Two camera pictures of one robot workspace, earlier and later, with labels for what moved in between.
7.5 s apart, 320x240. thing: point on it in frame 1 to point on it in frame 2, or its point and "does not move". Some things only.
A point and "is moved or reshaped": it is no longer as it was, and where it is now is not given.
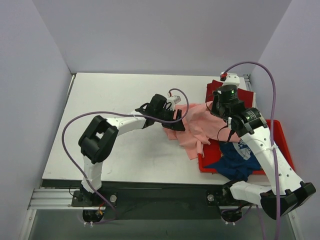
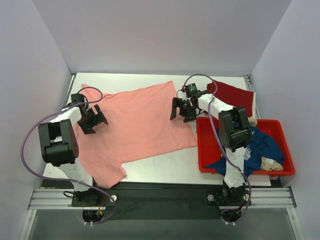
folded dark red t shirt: (246, 96) does not move
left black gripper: (169, 116) to (92, 119)
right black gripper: (217, 110) to (183, 109)
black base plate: (171, 200) does not move
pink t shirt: (201, 126) is moved or reshaped
